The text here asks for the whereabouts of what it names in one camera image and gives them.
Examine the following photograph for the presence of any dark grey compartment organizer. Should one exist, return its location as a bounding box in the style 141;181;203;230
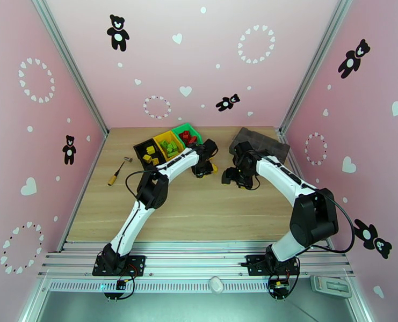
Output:
229;126;291;164

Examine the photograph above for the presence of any green plastic bin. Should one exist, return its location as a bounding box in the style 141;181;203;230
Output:
170;122;205;154

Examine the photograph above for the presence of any yellow plastic bin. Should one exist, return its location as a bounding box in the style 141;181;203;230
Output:
153;129;187;163

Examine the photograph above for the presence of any black plastic bin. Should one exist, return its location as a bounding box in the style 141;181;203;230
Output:
133;138;168;169

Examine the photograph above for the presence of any white round puck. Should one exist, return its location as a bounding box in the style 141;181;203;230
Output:
208;276;225;295

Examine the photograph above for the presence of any vented metal strip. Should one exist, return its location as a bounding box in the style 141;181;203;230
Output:
46;279;315;294

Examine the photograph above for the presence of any grey plastic device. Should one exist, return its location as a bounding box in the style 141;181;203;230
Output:
310;275;353;299

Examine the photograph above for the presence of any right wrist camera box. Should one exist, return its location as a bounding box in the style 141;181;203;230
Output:
221;167;237;185

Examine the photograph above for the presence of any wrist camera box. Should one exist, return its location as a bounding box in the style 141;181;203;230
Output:
191;164;209;180
221;167;237;185

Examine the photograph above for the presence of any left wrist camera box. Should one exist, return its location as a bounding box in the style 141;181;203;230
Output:
191;164;209;180

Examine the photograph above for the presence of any aluminium table side rail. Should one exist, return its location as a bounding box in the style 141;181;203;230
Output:
278;129;334;250
56;129;110;253

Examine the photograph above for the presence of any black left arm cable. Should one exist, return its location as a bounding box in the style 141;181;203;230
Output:
125;167;161;199

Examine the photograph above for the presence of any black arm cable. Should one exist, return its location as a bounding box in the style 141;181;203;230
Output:
125;167;161;199
311;188;356;255

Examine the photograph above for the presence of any yellow handled screwdriver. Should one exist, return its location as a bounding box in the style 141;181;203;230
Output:
107;160;126;187

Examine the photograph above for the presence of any black base power cable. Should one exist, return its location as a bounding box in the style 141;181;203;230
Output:
104;264;139;302
267;260;302;302

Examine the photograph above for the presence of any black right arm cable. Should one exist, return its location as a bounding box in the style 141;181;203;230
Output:
311;188;356;255

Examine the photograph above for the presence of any aluminium frame post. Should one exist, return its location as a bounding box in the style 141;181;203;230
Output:
29;0;110;137
279;0;356;134

